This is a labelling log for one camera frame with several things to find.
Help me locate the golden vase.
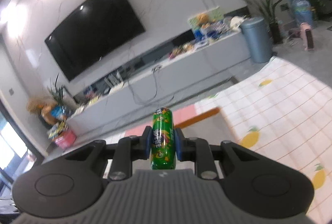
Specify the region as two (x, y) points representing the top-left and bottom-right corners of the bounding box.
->
(26, 96), (59, 126)

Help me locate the orange cardboard box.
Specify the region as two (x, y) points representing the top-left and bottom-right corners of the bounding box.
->
(175, 107), (221, 129)

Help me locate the white wifi router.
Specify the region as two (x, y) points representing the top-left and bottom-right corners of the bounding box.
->
(104, 71), (124, 94)

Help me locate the pink storage box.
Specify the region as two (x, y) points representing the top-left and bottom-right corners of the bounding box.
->
(52, 129), (77, 149)

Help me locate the teddy bear toy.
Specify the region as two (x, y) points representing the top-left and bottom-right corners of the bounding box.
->
(196, 13), (210, 28)

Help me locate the potted plant right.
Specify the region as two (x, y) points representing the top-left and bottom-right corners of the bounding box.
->
(242, 0), (283, 44)

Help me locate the blue grey trash bin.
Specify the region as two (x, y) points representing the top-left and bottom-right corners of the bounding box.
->
(240, 17), (273, 63)

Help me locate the pink small heater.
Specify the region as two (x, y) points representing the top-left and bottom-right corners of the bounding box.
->
(300, 22), (314, 51)

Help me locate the black power cable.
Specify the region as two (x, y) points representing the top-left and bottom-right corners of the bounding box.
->
(125, 65), (175, 106)

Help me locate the green sausage snack tube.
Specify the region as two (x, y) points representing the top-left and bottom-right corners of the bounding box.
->
(150, 107), (176, 169)

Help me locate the potted plant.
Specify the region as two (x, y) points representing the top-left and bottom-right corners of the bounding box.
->
(47, 74), (70, 117)
(242, 0), (283, 44)

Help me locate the blue water jug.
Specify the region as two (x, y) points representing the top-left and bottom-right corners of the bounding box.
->
(292, 0), (315, 28)

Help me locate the grey tv cabinet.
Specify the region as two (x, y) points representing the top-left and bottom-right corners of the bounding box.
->
(67, 32), (250, 136)

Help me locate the black wall television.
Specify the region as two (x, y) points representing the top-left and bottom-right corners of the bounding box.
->
(44, 0), (145, 81)

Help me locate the potted plant left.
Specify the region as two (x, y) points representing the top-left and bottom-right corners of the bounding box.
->
(47, 74), (70, 117)

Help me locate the snack pile on cabinet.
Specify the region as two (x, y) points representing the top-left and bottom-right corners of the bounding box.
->
(169, 42), (194, 59)

